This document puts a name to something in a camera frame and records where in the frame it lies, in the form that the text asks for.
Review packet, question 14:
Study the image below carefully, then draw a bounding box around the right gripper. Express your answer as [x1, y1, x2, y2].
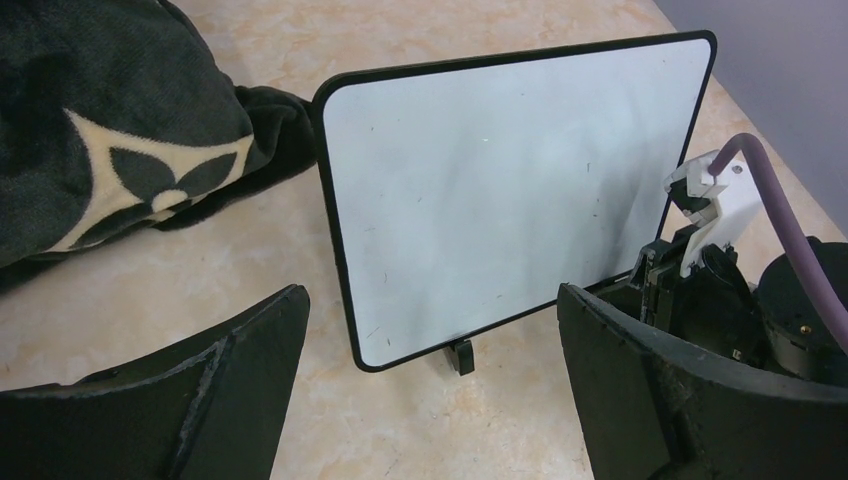
[629, 228, 847, 381]

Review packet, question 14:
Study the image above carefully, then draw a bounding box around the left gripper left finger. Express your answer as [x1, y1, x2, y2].
[1, 285, 310, 479]

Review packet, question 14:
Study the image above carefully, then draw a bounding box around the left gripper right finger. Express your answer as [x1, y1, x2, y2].
[557, 284, 847, 479]

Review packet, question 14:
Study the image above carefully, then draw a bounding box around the white whiteboard black frame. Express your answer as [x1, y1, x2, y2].
[312, 30, 718, 373]

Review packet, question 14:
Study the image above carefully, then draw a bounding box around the black floral blanket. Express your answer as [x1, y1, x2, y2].
[1, 1, 317, 291]

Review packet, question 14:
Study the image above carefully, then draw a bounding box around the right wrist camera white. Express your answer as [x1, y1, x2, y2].
[663, 151, 763, 278]

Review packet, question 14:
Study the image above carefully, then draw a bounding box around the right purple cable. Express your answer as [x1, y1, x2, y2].
[708, 133, 848, 352]

